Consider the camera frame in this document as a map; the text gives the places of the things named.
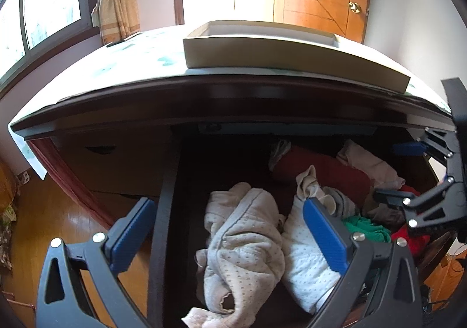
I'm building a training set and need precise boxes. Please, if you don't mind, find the beige dotted garment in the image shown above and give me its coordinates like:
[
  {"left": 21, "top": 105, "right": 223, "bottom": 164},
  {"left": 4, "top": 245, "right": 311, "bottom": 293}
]
[{"left": 181, "top": 182, "right": 287, "bottom": 328}]

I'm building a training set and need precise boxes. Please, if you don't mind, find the dark wooden desk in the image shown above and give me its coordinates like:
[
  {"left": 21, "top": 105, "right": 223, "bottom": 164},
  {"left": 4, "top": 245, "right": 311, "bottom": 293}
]
[{"left": 9, "top": 74, "right": 456, "bottom": 234}]

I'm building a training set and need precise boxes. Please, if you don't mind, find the reddish cloth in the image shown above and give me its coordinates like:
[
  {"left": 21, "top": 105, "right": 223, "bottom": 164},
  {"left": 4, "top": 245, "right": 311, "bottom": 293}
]
[{"left": 27, "top": 138, "right": 114, "bottom": 229}]

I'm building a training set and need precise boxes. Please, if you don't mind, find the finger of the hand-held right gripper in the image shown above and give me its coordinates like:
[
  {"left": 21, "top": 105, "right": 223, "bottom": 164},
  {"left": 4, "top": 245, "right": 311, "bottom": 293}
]
[
  {"left": 373, "top": 176, "right": 467, "bottom": 232},
  {"left": 393, "top": 126, "right": 461, "bottom": 168}
]

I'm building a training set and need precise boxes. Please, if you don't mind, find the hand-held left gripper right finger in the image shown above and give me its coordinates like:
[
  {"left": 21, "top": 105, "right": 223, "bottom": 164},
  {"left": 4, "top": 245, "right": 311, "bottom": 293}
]
[{"left": 303, "top": 197, "right": 424, "bottom": 328}]

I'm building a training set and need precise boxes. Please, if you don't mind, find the window with dark frame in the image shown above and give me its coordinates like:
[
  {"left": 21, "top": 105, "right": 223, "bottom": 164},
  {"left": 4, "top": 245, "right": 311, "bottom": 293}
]
[{"left": 0, "top": 0, "right": 93, "bottom": 77}]

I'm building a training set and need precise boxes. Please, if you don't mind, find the green and dark garment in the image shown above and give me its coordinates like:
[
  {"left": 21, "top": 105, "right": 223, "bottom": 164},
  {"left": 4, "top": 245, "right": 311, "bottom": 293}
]
[{"left": 343, "top": 198, "right": 406, "bottom": 244}]

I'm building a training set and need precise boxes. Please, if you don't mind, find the beige shallow tray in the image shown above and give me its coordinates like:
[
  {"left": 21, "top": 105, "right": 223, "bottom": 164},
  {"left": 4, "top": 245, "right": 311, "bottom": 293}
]
[{"left": 182, "top": 20, "right": 412, "bottom": 93}]

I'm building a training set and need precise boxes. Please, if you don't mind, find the pale pink garment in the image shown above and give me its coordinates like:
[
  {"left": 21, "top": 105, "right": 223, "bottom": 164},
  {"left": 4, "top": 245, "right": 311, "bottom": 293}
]
[{"left": 336, "top": 139, "right": 406, "bottom": 190}]

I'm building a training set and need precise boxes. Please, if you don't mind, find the dark red garment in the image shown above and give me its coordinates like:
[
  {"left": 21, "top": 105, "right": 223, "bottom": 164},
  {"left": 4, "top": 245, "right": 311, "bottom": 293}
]
[{"left": 272, "top": 147, "right": 373, "bottom": 204}]

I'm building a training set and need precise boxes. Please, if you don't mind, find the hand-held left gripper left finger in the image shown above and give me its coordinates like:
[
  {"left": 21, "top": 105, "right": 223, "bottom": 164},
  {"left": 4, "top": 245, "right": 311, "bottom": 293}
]
[{"left": 34, "top": 197, "right": 161, "bottom": 328}]

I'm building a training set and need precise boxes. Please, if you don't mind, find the beige grey striped garment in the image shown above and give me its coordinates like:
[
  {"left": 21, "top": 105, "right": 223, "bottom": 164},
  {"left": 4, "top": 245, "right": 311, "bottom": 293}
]
[{"left": 295, "top": 165, "right": 361, "bottom": 220}]

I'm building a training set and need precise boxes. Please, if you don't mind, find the white green printed tablecloth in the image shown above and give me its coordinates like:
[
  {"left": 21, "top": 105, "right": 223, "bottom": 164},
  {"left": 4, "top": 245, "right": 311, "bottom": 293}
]
[{"left": 11, "top": 27, "right": 453, "bottom": 179}]

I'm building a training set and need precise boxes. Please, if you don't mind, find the light grey garment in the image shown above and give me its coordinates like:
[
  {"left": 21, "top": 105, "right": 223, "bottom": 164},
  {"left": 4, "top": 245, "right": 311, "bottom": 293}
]
[{"left": 269, "top": 139, "right": 293, "bottom": 171}]

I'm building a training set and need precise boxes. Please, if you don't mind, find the white quilted garment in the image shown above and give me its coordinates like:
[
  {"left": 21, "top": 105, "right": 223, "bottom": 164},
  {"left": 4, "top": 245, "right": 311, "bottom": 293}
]
[{"left": 281, "top": 204, "right": 345, "bottom": 316}]

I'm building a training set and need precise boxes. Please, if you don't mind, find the floral patterned cloth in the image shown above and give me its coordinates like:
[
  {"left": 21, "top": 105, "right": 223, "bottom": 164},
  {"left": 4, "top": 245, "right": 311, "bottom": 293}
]
[{"left": 0, "top": 204, "right": 17, "bottom": 270}]

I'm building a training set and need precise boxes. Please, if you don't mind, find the dark wooden drawer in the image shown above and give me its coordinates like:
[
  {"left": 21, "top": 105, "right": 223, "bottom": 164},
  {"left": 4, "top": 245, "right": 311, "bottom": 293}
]
[{"left": 148, "top": 124, "right": 456, "bottom": 328}]

